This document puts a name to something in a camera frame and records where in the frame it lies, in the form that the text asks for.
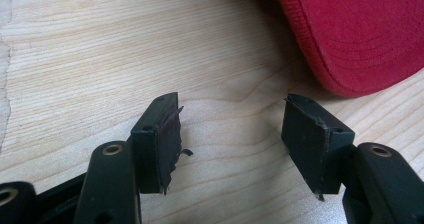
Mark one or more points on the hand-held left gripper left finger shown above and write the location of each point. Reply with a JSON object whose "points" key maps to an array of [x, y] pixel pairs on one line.
{"points": [[155, 150]]}

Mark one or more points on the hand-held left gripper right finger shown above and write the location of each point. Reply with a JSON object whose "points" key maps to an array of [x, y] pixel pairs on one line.
{"points": [[311, 144]]}

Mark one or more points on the red baseball cap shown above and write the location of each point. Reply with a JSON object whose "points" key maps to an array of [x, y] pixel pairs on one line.
{"points": [[360, 34]]}

